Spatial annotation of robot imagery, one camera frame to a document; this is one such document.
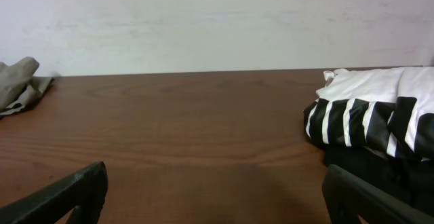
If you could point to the khaki shorts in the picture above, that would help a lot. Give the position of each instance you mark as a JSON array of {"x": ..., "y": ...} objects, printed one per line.
[{"x": 21, "y": 90}]

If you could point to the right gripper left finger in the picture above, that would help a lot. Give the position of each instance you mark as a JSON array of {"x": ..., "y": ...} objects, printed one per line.
[{"x": 80, "y": 194}]

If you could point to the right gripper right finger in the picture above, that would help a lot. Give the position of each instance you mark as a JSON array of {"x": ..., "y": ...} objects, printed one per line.
[{"x": 349, "y": 199}]

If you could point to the black and white garment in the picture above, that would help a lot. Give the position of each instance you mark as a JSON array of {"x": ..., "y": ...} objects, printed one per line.
[{"x": 378, "y": 125}]

